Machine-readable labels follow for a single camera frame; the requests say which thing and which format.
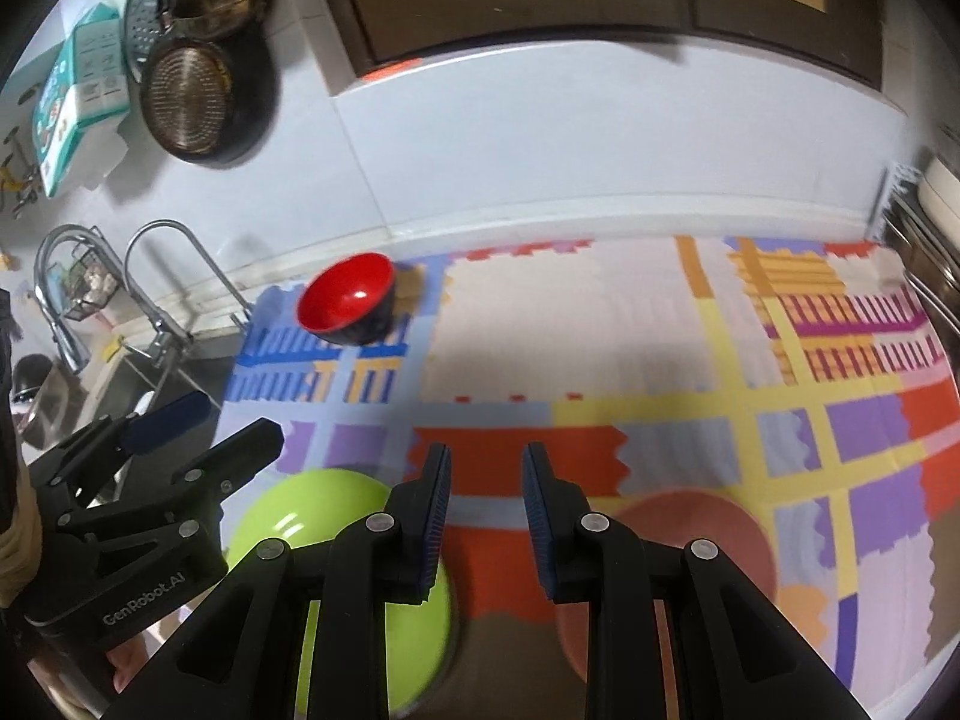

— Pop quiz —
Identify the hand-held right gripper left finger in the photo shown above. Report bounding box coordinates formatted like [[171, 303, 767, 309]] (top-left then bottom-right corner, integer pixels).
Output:
[[97, 442, 454, 720]]

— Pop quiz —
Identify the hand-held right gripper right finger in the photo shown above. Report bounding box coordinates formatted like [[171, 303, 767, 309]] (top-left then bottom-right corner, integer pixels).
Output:
[[521, 441, 875, 720]]

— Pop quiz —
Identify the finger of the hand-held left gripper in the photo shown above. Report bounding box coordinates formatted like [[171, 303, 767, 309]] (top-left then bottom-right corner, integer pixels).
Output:
[[56, 418, 286, 533], [28, 391, 212, 512]]

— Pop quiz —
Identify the green plate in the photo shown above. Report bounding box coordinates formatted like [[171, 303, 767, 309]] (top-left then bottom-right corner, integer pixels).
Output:
[[225, 469, 455, 717]]

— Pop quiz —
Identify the red and black bowl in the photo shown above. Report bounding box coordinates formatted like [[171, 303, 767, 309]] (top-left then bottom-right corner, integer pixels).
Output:
[[296, 253, 398, 347]]

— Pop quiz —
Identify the pink bowl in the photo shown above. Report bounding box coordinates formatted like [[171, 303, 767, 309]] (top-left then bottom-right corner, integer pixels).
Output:
[[555, 491, 781, 683]]

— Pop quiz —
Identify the person's left hand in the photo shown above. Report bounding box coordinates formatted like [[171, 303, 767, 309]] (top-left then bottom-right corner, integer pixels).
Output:
[[105, 624, 179, 692]]

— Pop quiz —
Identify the stainless steel sink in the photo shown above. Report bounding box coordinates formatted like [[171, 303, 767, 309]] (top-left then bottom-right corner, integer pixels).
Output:
[[15, 352, 226, 511]]

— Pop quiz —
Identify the chrome gooseneck faucet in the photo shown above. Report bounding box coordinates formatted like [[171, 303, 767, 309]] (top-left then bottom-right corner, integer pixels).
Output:
[[124, 220, 256, 391]]

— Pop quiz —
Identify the chrome spring faucet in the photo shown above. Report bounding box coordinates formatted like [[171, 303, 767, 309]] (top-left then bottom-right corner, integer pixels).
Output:
[[34, 225, 110, 377]]

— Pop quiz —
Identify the colourful patterned mat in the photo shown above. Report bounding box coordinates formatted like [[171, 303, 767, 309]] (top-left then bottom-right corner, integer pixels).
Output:
[[225, 236, 960, 713]]

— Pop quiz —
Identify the yellow toy bicycle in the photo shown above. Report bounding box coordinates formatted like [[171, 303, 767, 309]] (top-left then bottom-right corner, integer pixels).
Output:
[[0, 127, 42, 220]]

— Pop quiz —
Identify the dark pan with mesh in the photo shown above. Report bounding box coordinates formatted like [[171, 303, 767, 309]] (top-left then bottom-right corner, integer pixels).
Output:
[[139, 37, 275, 166]]

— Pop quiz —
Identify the teal and white cardboard box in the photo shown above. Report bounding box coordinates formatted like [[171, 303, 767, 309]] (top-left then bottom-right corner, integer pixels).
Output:
[[30, 4, 132, 197]]

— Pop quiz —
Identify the dish rack with pots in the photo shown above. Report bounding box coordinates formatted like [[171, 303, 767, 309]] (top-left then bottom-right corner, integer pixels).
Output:
[[885, 195, 960, 350]]

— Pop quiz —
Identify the wire sponge basket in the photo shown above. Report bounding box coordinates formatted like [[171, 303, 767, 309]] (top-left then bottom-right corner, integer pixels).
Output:
[[60, 244, 125, 323]]

